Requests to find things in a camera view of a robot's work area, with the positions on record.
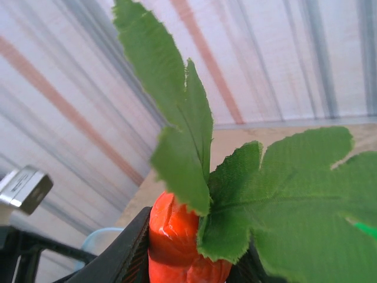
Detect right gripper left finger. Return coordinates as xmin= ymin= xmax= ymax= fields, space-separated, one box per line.
xmin=65 ymin=206 xmax=153 ymax=283

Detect elephant print zip-top bag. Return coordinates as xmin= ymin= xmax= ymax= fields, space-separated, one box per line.
xmin=81 ymin=226 xmax=124 ymax=272

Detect orange carrot toy green leaves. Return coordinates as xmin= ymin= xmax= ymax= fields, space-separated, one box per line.
xmin=111 ymin=0 xmax=377 ymax=283

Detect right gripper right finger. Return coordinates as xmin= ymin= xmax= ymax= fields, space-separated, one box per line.
xmin=228 ymin=244 xmax=270 ymax=283

